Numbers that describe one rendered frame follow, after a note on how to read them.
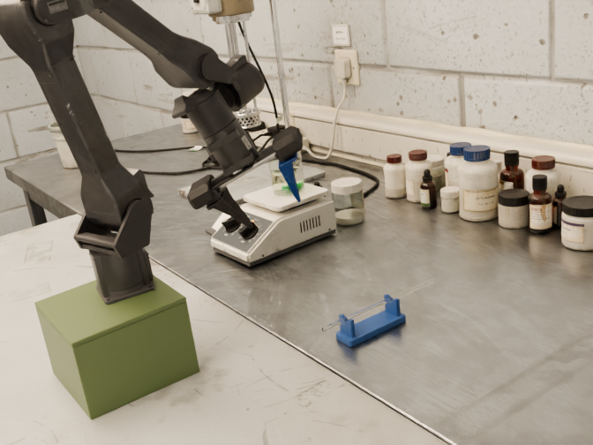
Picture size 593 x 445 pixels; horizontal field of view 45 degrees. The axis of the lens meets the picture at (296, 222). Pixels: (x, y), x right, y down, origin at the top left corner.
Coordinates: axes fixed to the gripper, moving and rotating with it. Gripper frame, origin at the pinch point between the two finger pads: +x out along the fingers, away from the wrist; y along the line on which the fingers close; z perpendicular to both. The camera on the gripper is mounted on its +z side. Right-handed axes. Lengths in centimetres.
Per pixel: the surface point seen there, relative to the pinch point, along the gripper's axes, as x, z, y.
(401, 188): 24.3, 39.0, -16.2
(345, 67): 4, 76, -17
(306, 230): 14.8, 18.1, 1.0
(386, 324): 19.7, -15.8, -8.0
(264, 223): 9.0, 15.7, 6.2
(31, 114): -24, 228, 123
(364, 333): 18.4, -17.7, -5.3
